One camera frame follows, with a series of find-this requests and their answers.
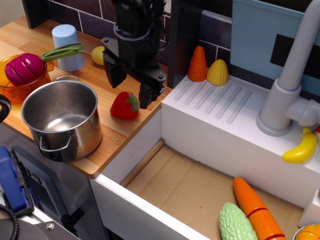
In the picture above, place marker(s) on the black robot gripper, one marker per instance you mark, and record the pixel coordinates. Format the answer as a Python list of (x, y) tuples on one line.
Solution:
[(136, 56)]

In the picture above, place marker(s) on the red toy strawberry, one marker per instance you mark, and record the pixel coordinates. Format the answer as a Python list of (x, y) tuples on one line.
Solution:
[(125, 106)]

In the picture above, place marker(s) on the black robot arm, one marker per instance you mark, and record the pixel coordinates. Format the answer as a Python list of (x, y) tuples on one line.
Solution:
[(136, 16)]

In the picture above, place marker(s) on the stainless steel pot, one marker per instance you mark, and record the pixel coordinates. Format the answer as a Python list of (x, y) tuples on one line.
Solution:
[(63, 119)]

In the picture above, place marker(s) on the yellow toy potato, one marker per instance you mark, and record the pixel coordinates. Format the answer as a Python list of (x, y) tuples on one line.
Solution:
[(97, 55)]

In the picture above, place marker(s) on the orange toy carrot tip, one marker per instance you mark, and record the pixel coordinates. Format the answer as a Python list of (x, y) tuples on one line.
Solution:
[(197, 70)]

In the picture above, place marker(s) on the light blue plastic cup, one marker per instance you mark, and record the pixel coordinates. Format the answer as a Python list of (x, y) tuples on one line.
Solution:
[(65, 38)]

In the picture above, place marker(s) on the yellow toy corn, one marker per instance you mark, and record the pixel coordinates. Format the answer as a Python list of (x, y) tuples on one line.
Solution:
[(218, 73)]

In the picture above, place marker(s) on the white toy sink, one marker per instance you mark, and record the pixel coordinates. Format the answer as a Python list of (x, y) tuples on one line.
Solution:
[(172, 179)]

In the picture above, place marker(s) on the purple toy radish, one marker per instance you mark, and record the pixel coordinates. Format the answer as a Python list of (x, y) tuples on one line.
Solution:
[(28, 67)]

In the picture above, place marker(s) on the orange transparent bowl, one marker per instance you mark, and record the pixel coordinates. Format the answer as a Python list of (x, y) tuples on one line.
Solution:
[(17, 94)]

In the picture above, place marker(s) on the grey toy faucet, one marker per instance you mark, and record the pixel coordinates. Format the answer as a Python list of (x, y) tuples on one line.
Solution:
[(283, 103)]

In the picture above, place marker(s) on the blue clamp tool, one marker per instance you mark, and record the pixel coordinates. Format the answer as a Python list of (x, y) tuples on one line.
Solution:
[(14, 183)]

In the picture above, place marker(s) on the green toy bitter gourd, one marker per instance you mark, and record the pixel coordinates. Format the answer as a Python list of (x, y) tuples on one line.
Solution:
[(234, 225)]

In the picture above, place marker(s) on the yellow toy banana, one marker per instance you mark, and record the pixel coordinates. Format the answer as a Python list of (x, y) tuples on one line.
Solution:
[(304, 151)]

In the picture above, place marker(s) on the large orange toy carrot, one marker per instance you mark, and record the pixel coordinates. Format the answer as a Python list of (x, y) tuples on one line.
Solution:
[(260, 217)]

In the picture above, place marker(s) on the orange toy fruit in bowl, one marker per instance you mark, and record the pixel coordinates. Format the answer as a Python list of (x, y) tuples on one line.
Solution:
[(309, 232)]

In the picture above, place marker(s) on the light blue wall panel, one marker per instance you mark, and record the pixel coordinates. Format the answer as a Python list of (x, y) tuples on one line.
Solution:
[(262, 35)]

